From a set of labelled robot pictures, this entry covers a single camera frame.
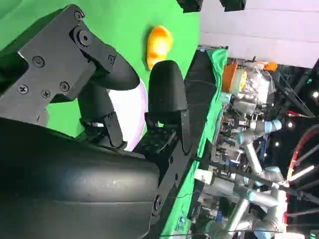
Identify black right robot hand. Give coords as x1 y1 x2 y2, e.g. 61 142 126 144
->
0 4 198 239

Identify orange and white bread roll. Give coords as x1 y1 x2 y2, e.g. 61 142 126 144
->
145 24 174 70

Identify lilac plate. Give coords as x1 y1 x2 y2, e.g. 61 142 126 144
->
108 79 150 151

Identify green table cloth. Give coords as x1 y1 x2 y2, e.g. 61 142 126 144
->
0 0 229 239

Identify orange workshop container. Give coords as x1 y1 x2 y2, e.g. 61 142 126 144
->
222 62 247 94

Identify black box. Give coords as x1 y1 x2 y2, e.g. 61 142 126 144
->
219 0 248 12
177 0 203 13

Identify red hoop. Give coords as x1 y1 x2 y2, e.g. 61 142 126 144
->
286 129 319 182

